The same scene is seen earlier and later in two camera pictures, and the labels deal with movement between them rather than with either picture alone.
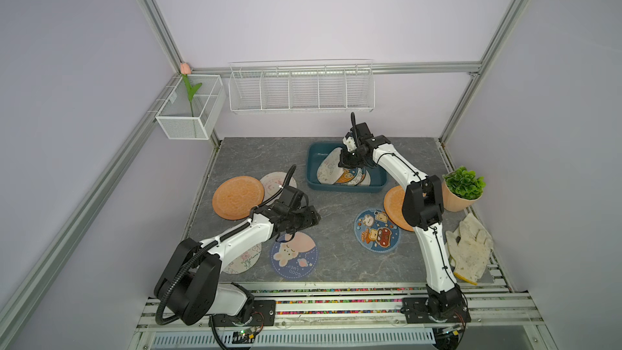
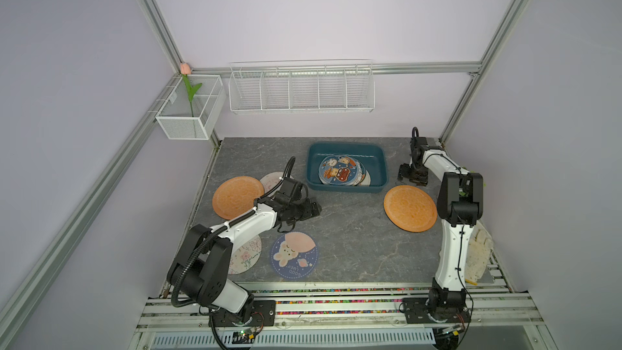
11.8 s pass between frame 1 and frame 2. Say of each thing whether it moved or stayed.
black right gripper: moved
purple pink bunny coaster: stayed
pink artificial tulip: stayed
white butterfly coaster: moved
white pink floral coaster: stayed
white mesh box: stayed
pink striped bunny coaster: stayed
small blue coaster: moved
